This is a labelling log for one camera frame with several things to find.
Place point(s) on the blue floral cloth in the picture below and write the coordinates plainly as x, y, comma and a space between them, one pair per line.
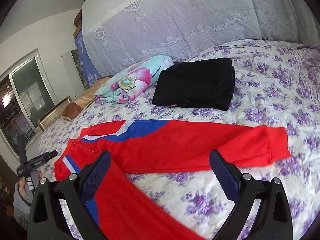
89, 71

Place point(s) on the grey knit left sleeve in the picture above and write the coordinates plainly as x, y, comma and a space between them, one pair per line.
21, 208

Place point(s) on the floral folded quilt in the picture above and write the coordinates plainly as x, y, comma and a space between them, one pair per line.
130, 83

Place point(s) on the brown satin pillow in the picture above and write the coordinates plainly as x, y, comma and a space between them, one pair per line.
81, 103

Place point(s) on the red track pants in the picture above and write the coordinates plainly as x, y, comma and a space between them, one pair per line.
160, 146

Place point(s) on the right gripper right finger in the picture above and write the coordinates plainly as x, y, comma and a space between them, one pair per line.
273, 219

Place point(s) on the black folded garment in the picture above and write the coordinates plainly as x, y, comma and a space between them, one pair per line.
199, 84

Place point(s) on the person's left hand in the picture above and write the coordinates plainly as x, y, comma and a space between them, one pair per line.
24, 190

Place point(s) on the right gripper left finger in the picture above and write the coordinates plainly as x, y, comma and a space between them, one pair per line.
46, 218

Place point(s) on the window with white frame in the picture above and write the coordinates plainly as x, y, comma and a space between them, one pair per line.
26, 96

